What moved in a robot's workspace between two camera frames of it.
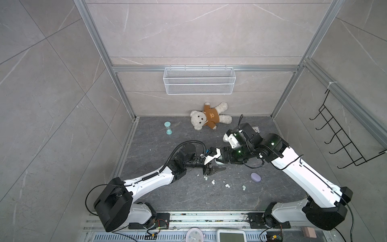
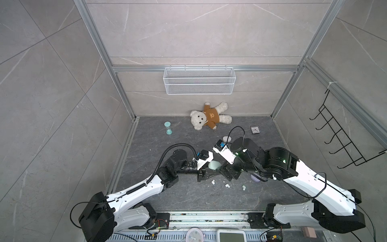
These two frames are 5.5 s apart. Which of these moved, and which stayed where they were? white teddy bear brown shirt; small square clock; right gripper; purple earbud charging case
Moved: right gripper
Stayed: white teddy bear brown shirt; purple earbud charging case; small square clock
